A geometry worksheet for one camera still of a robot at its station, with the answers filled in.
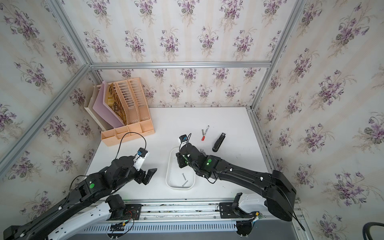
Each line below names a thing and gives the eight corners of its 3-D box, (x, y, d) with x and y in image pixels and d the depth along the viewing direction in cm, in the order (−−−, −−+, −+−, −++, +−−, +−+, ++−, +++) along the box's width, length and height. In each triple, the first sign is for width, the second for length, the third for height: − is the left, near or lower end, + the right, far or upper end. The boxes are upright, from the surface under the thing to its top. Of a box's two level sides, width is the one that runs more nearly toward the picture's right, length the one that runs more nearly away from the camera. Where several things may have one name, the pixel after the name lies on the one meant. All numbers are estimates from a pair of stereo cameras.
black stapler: (211, 150, 98) (211, 147, 95) (221, 134, 106) (221, 132, 104) (216, 153, 97) (216, 150, 94) (225, 137, 105) (226, 134, 102)
